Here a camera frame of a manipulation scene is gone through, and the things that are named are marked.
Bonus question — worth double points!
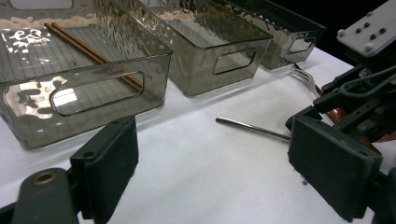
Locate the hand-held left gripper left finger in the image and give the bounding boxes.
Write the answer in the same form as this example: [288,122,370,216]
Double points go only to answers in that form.
[69,115,139,224]

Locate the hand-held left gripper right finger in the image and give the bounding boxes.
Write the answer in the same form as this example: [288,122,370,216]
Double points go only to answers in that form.
[288,115,383,223]

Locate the wooden handled fork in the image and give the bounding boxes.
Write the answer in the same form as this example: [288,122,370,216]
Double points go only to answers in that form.
[289,63,396,144]

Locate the steel spoon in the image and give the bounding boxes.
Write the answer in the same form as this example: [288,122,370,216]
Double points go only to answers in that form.
[215,117,291,142]

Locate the smoky clear plastic bin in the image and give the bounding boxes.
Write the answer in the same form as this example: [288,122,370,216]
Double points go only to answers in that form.
[214,0,327,70]
[115,0,275,97]
[0,0,173,149]

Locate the brown wooden chopstick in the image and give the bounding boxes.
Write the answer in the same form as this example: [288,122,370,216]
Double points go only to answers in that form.
[50,21,145,91]
[44,22,142,93]

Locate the grey cable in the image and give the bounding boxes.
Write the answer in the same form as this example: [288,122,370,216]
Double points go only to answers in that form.
[339,65,396,99]

